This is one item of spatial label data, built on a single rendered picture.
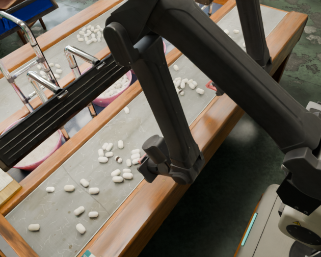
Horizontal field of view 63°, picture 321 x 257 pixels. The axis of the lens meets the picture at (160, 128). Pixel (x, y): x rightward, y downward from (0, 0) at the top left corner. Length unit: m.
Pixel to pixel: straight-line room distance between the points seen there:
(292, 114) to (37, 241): 0.85
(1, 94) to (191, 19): 1.25
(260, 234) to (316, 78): 1.64
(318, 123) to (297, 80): 2.13
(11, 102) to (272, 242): 1.41
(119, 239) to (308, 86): 2.08
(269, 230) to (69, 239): 0.93
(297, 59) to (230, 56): 2.44
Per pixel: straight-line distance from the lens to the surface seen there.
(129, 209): 0.91
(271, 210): 1.49
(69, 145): 1.11
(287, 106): 0.42
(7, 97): 1.49
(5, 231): 0.95
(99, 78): 0.84
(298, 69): 2.71
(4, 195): 1.09
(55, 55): 1.63
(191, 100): 1.20
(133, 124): 1.13
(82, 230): 0.94
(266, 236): 1.44
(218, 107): 1.15
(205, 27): 0.39
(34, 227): 1.01
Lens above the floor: 1.61
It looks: 52 degrees down
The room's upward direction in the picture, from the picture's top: 6 degrees counter-clockwise
